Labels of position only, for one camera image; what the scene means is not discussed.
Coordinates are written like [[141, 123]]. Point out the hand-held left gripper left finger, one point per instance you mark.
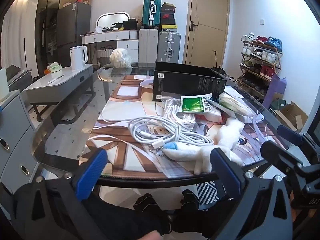
[[91, 173]]

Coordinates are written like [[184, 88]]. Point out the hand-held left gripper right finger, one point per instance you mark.
[[226, 173]]

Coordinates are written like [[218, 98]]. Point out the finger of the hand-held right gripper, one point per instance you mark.
[[290, 133], [277, 153]]

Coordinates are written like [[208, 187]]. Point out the white plush toy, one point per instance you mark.
[[225, 135]]

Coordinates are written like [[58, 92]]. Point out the clear packet of white pads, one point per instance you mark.
[[232, 103]]

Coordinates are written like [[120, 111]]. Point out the green white snack packet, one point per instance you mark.
[[192, 105]]

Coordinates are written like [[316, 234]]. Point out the black cardboard box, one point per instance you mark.
[[187, 85]]

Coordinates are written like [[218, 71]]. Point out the open cardboard box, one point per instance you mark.
[[292, 116]]

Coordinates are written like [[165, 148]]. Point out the black white striped rug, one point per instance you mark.
[[207, 191]]

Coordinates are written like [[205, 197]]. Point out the dark green box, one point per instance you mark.
[[278, 105]]

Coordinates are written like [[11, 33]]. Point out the printed desk mat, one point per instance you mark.
[[125, 160]]

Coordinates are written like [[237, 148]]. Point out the purple paper bag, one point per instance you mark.
[[275, 90]]

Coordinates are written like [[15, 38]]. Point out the black shoe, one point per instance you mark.
[[187, 205], [151, 210]]

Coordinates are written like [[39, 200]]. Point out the wooden shoe rack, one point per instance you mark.
[[260, 68]]

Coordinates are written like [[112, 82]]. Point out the rows of shoes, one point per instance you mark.
[[265, 56]]

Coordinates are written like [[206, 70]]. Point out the grey drawer cabinet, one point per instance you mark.
[[15, 135]]

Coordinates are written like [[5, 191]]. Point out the grey side table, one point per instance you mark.
[[62, 85]]

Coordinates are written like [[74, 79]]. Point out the green tissue pack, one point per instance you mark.
[[55, 67]]

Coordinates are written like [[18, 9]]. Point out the white electric kettle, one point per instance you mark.
[[77, 57]]

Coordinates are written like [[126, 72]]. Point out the woven basket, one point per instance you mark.
[[103, 56]]

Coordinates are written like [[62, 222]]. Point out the white stuffed plastic bag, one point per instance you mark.
[[120, 58]]

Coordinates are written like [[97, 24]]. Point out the silver suitcase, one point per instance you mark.
[[168, 47]]

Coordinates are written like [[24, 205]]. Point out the white vanity desk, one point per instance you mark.
[[110, 36]]

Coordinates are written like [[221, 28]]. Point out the white suitcase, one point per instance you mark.
[[148, 45]]

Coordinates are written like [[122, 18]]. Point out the beige wooden door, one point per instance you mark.
[[210, 17]]

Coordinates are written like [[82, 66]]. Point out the grey fridge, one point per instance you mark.
[[72, 25]]

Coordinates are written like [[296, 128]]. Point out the black bag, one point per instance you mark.
[[130, 25]]

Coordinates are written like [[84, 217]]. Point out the white framed mirror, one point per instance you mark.
[[112, 18]]

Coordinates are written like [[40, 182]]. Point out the black yellow shoe box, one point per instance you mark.
[[168, 25]]

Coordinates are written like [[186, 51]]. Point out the dark glass cabinet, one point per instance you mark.
[[47, 17]]

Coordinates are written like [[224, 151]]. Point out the teal suitcase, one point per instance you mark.
[[151, 10]]

